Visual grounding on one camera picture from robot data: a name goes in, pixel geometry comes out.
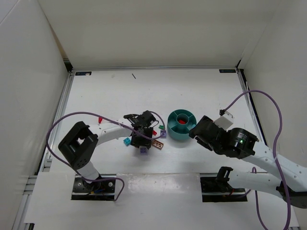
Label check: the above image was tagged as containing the lavender inverted square lego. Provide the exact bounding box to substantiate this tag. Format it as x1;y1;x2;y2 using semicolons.
160;130;167;138

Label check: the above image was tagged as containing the blue corner label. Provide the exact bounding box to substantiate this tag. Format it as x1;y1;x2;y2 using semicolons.
219;69;236;73
75;71;92;76

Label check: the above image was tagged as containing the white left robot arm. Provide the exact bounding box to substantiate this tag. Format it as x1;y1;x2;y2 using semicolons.
58;111;156;184

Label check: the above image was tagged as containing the small teal lego brick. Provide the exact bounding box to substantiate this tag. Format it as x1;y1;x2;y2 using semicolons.
123;138;131;146

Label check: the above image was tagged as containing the blue right corner label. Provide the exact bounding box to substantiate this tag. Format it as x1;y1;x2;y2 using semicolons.
219;69;236;73

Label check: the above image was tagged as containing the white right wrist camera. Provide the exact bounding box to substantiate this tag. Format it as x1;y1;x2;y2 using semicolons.
214;110;234;130

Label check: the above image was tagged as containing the lavender square lego brick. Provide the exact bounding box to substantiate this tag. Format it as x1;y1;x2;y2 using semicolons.
139;146;148;155

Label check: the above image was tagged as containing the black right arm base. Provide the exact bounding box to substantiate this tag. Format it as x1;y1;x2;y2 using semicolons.
200;167;248;203

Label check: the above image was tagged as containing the teal round divided container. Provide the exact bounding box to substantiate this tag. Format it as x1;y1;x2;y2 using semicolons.
167;109;197;141

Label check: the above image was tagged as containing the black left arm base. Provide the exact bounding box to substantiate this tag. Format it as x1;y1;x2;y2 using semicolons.
71;175;116;201

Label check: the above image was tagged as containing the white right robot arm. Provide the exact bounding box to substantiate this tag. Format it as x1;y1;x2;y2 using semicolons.
189;114;307;209

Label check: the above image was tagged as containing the blue left corner label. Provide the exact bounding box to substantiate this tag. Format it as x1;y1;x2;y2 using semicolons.
75;71;92;76

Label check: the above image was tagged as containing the brown inverted lego plate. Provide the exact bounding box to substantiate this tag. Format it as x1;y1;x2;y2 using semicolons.
152;140;164;150

